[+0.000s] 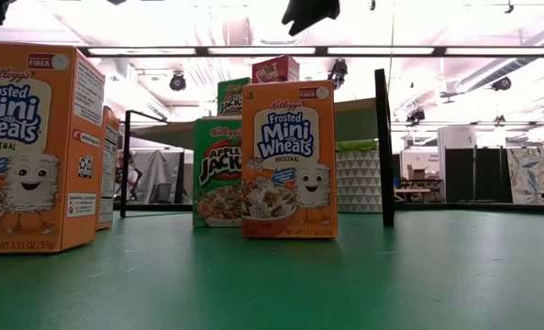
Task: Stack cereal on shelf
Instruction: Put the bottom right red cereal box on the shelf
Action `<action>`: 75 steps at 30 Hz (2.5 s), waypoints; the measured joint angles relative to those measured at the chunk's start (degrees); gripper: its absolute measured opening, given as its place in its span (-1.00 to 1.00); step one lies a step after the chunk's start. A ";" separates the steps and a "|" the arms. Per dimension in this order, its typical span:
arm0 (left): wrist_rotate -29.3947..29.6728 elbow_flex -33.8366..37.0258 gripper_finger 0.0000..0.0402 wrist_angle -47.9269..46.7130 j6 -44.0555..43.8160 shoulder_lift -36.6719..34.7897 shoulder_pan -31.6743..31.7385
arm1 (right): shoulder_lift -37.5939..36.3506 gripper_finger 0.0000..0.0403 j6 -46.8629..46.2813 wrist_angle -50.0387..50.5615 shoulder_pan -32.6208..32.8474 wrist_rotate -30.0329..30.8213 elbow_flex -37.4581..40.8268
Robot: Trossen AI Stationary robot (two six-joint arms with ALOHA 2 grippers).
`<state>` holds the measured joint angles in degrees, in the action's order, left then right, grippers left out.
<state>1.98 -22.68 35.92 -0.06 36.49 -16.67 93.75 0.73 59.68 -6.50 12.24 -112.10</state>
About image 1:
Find green table mat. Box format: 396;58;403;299
0;208;544;330

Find white column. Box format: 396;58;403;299
437;125;478;152

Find orange Frosted Mini-Wheats cereal box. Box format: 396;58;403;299
240;80;339;240
0;40;106;256
95;105;121;232

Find brown cardboard box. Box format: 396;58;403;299
406;163;429;182

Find black hanging device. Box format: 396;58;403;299
328;58;350;91

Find black partition panel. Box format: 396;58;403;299
444;146;514;204

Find black aluminium table frame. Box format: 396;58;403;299
113;201;544;215

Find grey fabric cover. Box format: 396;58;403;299
131;148;194;205

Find black framed LED light bar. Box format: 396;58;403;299
76;44;544;60

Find black ceiling spotlight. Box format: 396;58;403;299
169;71;188;93
405;107;427;126
491;75;513;92

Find floral patterned panel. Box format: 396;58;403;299
505;146;544;206

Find green Apple Jacks cereal box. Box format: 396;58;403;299
192;116;244;229
216;76;253;117

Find succulent plant in patterned pot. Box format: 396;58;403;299
335;139;383;215

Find red Froot Loops cereal box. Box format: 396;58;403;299
251;55;301;84

